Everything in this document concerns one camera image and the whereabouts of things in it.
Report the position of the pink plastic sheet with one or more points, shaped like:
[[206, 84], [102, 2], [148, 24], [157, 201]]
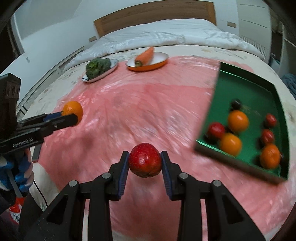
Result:
[[166, 108]]

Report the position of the orange carrot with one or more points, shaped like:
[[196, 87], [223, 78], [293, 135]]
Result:
[[144, 58]]

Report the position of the red apple back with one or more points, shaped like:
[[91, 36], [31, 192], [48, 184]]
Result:
[[145, 161]]

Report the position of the small orange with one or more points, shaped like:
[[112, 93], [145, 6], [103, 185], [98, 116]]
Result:
[[73, 107]]

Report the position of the dark red apple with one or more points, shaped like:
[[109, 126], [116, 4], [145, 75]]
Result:
[[270, 120]]

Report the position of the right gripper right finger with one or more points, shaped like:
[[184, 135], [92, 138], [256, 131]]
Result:
[[226, 218]]

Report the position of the red apple in tray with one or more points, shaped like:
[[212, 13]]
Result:
[[216, 130]]

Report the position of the green leafy vegetable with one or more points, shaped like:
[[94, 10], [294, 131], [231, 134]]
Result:
[[97, 67]]

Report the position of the orange front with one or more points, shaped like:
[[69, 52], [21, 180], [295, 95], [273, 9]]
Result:
[[230, 144]]

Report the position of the orange middle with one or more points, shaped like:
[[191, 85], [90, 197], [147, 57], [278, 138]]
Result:
[[237, 121]]

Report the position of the wooden headboard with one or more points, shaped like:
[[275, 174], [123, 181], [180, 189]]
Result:
[[154, 11]]

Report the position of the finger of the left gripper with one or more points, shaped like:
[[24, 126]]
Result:
[[48, 127], [39, 119]]

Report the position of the green rectangular tray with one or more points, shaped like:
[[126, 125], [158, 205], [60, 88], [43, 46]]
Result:
[[258, 97]]

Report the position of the white duvet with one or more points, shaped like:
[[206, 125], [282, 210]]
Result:
[[164, 33]]

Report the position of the red apple middle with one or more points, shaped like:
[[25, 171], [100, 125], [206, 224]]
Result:
[[267, 136]]

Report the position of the white oval plate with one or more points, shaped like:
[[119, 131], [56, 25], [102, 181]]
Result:
[[114, 64]]

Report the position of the blue folded towel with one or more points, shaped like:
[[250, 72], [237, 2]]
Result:
[[290, 82]]

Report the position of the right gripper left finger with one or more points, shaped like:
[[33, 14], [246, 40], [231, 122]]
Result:
[[63, 219]]

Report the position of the floral bed sheet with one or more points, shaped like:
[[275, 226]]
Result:
[[43, 191]]

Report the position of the blue gloved hand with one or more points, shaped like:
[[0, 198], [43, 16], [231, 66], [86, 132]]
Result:
[[22, 169]]

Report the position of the dark plum back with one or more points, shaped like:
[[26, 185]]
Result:
[[236, 105]]

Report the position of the white wardrobe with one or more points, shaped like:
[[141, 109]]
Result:
[[257, 25]]

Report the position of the orange tangerine in tray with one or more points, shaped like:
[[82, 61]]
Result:
[[270, 157]]

